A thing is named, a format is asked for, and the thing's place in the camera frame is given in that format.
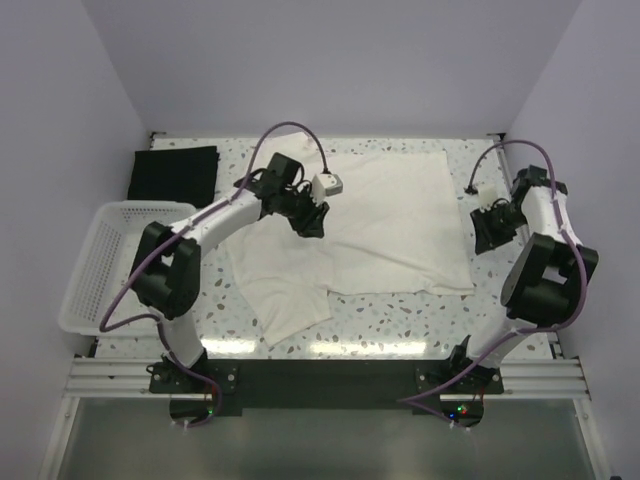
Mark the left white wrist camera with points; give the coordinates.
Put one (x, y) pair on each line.
(325, 185)

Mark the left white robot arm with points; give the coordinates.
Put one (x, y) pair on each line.
(166, 273)

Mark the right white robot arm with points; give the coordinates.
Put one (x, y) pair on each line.
(546, 285)

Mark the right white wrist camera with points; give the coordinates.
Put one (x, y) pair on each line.
(487, 196)

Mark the white plastic basket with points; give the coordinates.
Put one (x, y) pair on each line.
(106, 258)

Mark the folded black t shirt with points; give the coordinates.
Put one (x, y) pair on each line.
(181, 175)

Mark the aluminium front rail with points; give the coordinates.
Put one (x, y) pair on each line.
(522, 379)

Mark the white t shirt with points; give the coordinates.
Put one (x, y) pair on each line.
(395, 228)

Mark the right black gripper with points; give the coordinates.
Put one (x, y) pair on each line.
(485, 238)

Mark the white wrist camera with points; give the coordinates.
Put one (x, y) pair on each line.
(325, 185)
(487, 196)

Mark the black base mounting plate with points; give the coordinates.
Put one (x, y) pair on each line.
(227, 387)

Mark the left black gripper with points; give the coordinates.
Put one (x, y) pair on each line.
(311, 225)

